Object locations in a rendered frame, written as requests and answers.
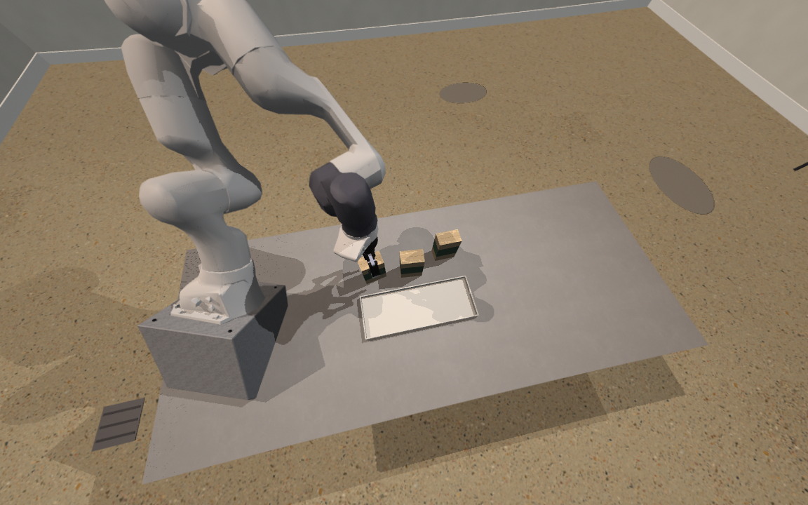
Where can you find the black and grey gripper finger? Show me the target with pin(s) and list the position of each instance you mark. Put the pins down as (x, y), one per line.
(373, 265)

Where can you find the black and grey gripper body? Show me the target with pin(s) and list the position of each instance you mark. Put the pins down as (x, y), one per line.
(370, 248)

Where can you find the tan rectangular block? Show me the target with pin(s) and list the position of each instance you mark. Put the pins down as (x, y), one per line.
(446, 244)
(411, 263)
(363, 264)

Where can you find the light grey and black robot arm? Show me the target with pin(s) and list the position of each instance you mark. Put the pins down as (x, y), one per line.
(212, 35)

